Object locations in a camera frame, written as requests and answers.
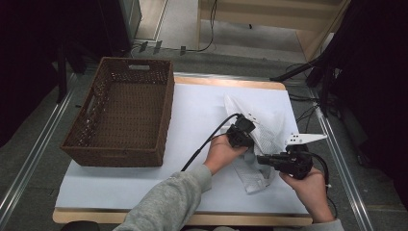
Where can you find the metal floor rail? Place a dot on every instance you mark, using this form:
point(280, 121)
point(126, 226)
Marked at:
point(343, 166)
point(32, 154)

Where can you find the white mesh laundry bag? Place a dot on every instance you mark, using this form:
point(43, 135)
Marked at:
point(269, 138)

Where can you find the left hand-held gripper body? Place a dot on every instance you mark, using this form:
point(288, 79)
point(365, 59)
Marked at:
point(240, 136)

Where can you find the person's right hand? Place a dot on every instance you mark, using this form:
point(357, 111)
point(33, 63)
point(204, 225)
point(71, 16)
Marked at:
point(311, 192)

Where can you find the person's left hand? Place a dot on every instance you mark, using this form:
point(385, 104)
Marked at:
point(221, 157)

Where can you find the black metal post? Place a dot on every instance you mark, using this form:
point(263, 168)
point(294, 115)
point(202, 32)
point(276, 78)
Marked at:
point(62, 77)

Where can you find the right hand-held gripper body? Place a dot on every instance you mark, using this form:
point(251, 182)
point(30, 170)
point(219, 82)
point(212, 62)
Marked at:
point(296, 162)

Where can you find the black metal stand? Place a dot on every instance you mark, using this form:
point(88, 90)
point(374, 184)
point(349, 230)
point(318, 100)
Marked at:
point(324, 80)

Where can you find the metal floor bracket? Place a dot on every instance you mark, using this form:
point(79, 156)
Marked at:
point(183, 50)
point(143, 46)
point(158, 46)

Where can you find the brown wicker basket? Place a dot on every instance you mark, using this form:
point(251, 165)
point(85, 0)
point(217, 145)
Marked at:
point(128, 106)

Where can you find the dark cabinet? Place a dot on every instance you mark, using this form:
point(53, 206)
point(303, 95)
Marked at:
point(128, 22)

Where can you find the black stool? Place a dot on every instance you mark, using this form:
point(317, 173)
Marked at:
point(80, 226)

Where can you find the light wooden frame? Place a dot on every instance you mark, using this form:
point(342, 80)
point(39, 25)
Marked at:
point(256, 19)

